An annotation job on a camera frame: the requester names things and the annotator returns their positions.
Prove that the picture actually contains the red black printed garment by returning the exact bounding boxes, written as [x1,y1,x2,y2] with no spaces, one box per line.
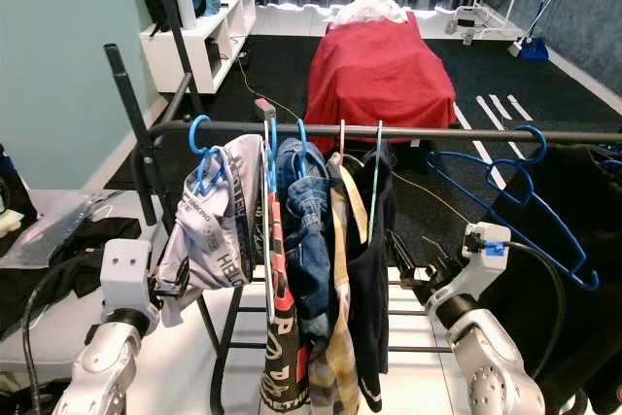
[258,143,302,415]

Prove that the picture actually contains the blue dustpan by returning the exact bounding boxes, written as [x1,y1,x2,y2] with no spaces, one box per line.
[521,0,560,61]

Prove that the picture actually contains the clear plastic bag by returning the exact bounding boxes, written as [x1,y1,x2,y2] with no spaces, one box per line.
[0,190,127,270]

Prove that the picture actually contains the black metal pole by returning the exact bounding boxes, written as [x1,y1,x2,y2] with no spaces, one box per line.
[149,0,197,117]

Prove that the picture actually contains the grey ottoman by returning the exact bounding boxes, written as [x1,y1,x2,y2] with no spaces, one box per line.
[0,190,156,397]

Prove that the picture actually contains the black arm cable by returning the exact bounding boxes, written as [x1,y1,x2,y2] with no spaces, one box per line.
[505,240,568,379]
[21,252,104,415]

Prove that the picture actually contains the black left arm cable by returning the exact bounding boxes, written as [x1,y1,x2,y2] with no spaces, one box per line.
[21,252,104,415]

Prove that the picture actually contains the white bottle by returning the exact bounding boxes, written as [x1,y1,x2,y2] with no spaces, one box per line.
[177,0,199,33]

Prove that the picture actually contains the black garment white stripe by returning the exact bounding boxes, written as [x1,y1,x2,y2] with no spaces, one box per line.
[345,143,397,414]

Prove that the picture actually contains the black clothes pile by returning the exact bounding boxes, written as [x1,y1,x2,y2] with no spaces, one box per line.
[49,218,142,299]

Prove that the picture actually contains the grey power strip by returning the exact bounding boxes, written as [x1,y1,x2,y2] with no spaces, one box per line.
[253,97,278,126]

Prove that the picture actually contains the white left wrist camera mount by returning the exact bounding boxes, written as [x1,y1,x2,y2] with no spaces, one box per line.
[99,238,166,314]

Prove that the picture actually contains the white shelf unit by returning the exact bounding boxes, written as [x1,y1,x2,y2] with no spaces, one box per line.
[139,0,259,95]

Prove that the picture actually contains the green clothes hanger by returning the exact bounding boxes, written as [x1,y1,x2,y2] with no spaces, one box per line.
[369,121,386,231]

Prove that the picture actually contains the blue denim jeans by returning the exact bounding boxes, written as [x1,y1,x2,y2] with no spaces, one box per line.
[277,138,336,343]

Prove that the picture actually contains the white crumpled cloth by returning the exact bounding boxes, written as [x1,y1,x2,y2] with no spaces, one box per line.
[328,0,411,27]

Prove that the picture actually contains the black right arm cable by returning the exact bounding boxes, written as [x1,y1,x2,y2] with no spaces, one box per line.
[505,240,568,379]

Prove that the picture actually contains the red cloth covered table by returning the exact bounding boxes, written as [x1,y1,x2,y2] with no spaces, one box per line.
[304,12,458,154]

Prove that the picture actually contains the grey printed shirt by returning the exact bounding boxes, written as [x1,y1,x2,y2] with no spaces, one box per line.
[158,133,265,324]

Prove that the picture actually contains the black metal garment rack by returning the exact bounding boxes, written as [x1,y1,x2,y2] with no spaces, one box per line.
[105,44,622,415]

